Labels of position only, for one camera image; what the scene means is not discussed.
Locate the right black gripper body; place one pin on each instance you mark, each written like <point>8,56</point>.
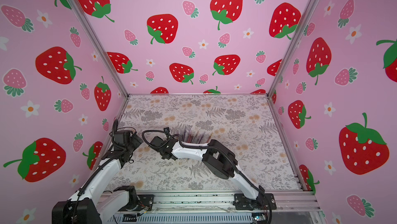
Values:
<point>166,151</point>

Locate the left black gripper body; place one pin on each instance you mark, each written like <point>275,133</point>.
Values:
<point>135,142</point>

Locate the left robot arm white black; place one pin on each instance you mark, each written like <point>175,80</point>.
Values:
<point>83,207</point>

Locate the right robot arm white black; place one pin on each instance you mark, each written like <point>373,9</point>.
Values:
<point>214,155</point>

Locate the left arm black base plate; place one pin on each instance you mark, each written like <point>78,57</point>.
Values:
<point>140,203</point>

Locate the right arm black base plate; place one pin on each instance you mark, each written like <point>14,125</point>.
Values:
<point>262,202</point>

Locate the aluminium frame rail base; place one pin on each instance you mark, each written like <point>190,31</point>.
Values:
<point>216,207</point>

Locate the left aluminium corner post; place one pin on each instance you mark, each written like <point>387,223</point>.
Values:
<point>90,32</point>

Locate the aluminium corner post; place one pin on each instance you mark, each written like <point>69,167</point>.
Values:
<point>90,32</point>
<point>306,16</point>

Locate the right aluminium corner post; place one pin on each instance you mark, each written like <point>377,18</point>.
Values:
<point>306,16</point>

